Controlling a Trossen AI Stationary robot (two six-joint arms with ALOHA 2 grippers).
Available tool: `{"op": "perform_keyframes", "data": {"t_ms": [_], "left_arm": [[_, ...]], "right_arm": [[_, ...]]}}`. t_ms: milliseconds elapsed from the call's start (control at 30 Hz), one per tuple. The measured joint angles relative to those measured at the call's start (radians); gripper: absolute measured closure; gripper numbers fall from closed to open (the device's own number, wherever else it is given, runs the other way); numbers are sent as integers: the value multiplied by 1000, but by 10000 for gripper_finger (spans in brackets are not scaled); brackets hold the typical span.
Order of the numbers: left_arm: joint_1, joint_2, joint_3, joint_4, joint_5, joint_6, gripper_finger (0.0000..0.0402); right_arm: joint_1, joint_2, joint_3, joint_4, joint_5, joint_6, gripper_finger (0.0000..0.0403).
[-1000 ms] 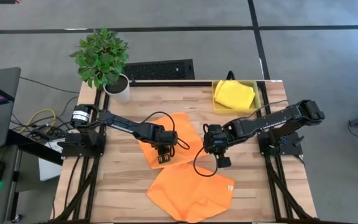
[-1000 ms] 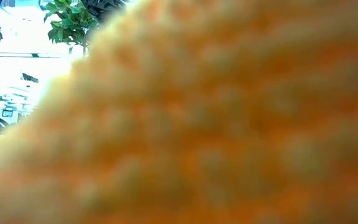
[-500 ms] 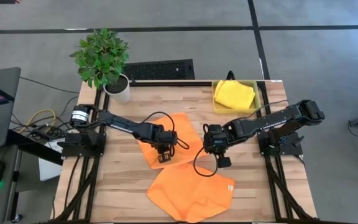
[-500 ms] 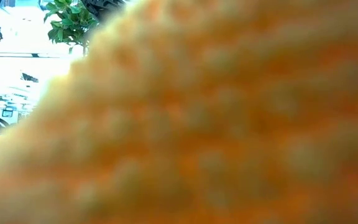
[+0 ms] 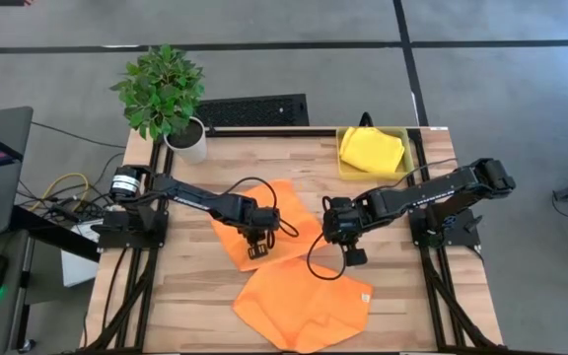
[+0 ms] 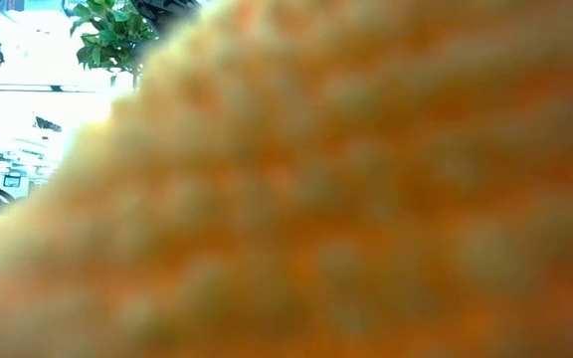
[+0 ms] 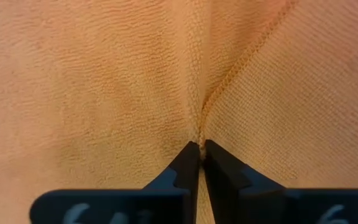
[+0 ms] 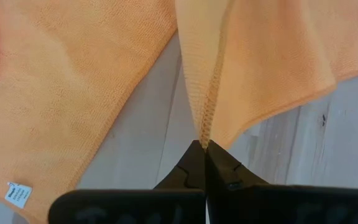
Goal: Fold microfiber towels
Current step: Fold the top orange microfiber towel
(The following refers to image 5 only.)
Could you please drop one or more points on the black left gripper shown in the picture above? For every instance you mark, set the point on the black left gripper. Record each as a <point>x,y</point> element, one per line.
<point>242,217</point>

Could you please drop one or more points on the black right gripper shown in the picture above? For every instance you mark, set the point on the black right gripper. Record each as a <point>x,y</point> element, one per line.
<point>357,222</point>

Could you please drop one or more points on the orange microfiber towel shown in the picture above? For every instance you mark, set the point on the orange microfiber towel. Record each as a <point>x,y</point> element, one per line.
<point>299,305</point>
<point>289,202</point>

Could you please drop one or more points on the yellow microfiber towel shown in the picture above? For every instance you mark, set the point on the yellow microfiber towel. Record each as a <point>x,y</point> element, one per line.
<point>373,150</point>

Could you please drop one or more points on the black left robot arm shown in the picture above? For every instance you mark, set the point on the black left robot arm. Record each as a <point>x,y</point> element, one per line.
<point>190,197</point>

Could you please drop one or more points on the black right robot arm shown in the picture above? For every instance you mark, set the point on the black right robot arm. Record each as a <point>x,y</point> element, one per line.
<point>427,192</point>

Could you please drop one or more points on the yellow plastic bin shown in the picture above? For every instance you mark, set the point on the yellow plastic bin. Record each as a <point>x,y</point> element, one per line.
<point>348,173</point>

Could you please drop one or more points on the white plant pot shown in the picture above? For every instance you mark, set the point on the white plant pot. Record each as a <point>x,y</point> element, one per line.
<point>192,150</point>

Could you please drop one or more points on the black perforated panel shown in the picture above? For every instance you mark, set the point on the black perforated panel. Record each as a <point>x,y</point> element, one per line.
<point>254,111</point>

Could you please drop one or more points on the white box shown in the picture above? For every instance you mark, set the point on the white box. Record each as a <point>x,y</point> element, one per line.
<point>77,266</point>

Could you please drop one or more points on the green leafy plant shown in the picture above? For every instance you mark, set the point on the green leafy plant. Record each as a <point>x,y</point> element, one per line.
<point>161,89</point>

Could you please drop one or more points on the black flat bar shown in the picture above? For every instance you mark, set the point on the black flat bar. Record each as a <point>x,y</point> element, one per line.
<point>57,232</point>

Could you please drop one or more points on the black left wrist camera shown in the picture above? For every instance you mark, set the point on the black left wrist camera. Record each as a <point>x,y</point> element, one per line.
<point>268,219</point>

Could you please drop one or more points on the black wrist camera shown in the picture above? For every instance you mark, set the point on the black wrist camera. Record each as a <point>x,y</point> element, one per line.
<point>333,227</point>
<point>268,219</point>

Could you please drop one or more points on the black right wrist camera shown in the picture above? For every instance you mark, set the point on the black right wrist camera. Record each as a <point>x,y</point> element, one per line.
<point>333,227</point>

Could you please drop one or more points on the black aluminium frame rail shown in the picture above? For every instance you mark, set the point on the black aluminium frame rail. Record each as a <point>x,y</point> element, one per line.
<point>122,330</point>
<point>456,320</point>
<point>142,320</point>
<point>264,132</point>
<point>437,320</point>

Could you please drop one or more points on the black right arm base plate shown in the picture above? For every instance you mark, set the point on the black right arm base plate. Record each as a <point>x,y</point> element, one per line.
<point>466,236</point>

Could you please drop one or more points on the black diagonal frame strut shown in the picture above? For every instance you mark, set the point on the black diagonal frame strut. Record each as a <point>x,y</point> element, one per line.
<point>475,323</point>
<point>110,320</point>

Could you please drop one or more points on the small black tripod mount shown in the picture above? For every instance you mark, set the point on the small black tripod mount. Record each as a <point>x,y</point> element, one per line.
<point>365,120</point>

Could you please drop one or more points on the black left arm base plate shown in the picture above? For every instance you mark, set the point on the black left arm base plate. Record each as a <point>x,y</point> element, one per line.
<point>116,239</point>

